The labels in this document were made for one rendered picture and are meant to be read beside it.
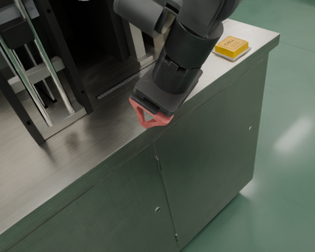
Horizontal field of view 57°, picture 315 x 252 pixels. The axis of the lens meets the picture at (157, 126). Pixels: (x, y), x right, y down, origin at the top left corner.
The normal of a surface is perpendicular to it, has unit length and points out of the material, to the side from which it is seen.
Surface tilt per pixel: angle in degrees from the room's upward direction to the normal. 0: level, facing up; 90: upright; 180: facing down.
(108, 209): 90
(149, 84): 29
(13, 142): 0
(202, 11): 90
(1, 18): 90
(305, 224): 0
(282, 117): 0
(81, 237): 90
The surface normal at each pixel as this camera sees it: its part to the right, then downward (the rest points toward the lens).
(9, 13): 0.65, 0.45
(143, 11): -0.34, 0.40
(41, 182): -0.15, -0.71
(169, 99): 0.29, -0.49
